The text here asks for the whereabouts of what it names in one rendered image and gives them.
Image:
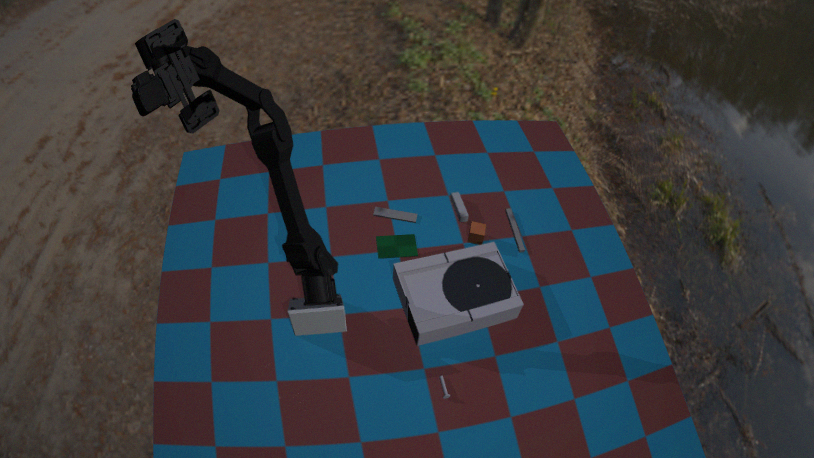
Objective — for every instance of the small brown block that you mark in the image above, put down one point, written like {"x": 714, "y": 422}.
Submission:
{"x": 476, "y": 233}

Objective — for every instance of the dark grey disc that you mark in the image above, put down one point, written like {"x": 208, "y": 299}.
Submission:
{"x": 460, "y": 280}

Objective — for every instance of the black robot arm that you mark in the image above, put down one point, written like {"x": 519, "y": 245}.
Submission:
{"x": 272, "y": 142}

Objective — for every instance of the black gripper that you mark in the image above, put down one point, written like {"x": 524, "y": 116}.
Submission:
{"x": 180, "y": 75}

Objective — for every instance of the grey headed pin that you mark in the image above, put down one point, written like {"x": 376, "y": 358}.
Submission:
{"x": 446, "y": 395}

